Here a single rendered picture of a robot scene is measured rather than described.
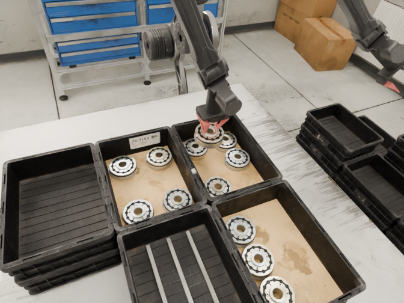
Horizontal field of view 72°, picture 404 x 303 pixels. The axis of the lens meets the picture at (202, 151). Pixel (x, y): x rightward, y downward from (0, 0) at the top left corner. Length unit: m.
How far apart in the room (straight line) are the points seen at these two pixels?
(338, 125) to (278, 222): 1.24
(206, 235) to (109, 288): 0.36
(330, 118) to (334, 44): 1.67
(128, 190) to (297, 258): 0.63
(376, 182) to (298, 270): 1.20
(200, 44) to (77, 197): 0.69
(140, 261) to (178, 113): 0.90
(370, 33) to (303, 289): 0.83
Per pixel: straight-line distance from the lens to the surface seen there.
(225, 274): 0.94
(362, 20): 1.05
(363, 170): 2.10
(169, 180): 1.10
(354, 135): 2.14
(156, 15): 2.84
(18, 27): 3.66
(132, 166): 1.11
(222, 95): 0.79
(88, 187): 1.12
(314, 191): 1.37
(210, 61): 0.77
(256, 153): 1.14
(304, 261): 1.02
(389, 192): 2.07
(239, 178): 1.13
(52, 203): 1.12
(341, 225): 1.32
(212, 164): 1.16
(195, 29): 0.71
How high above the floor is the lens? 1.70
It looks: 46 degrees down
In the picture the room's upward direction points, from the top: 6 degrees clockwise
